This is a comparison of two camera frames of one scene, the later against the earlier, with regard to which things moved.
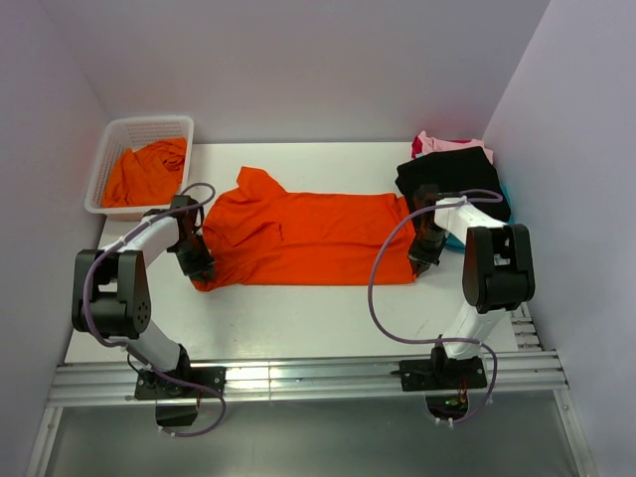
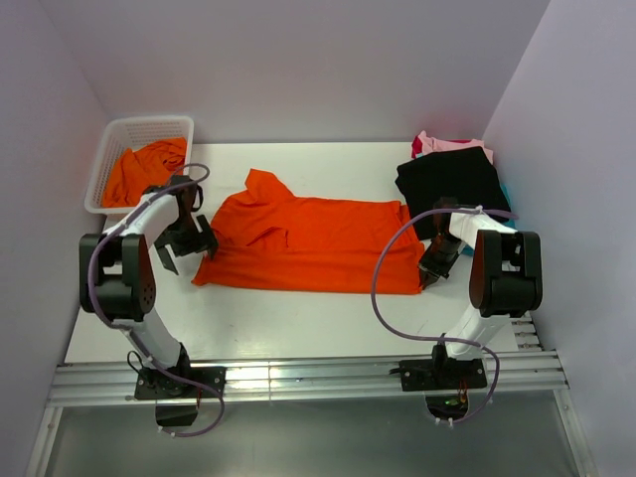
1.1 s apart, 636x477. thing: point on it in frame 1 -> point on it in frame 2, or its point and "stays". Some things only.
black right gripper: [416, 253] -> [431, 271]
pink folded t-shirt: [423, 145] stays
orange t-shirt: [260, 235] stays
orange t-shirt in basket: [150, 175] stays
